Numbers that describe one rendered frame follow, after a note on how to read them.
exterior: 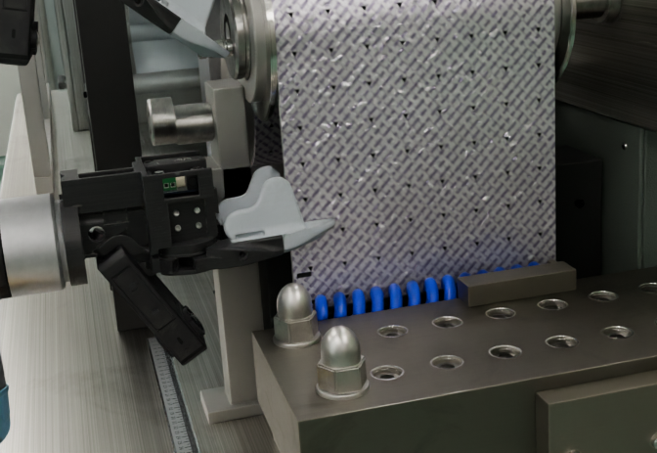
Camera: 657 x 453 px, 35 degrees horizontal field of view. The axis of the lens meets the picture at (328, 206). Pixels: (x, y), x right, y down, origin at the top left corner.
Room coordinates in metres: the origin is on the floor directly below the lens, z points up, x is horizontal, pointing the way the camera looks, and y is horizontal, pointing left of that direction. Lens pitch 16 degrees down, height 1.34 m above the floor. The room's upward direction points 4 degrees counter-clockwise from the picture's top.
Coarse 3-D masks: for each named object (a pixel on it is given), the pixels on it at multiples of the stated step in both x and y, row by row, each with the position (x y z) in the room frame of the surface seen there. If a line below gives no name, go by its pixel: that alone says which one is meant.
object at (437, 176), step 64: (320, 128) 0.81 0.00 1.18; (384, 128) 0.82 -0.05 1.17; (448, 128) 0.83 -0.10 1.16; (512, 128) 0.85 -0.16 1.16; (320, 192) 0.81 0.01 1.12; (384, 192) 0.82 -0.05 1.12; (448, 192) 0.83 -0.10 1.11; (512, 192) 0.85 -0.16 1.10; (320, 256) 0.81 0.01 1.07; (384, 256) 0.82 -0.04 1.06; (448, 256) 0.83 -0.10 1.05; (512, 256) 0.85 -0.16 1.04
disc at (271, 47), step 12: (264, 0) 0.80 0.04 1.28; (264, 12) 0.80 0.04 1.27; (264, 24) 0.81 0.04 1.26; (276, 48) 0.79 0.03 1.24; (276, 60) 0.79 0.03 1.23; (276, 72) 0.80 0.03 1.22; (276, 84) 0.80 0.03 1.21; (264, 96) 0.83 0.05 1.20; (276, 96) 0.81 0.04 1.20; (252, 108) 0.89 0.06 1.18; (264, 108) 0.83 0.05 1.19; (264, 120) 0.84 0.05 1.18
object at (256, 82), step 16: (256, 0) 0.81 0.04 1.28; (560, 0) 0.87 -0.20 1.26; (256, 16) 0.81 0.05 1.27; (560, 16) 0.86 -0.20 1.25; (256, 32) 0.80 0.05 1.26; (256, 48) 0.80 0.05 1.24; (256, 64) 0.81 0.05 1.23; (240, 80) 0.89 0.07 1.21; (256, 80) 0.81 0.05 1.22; (256, 96) 0.83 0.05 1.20
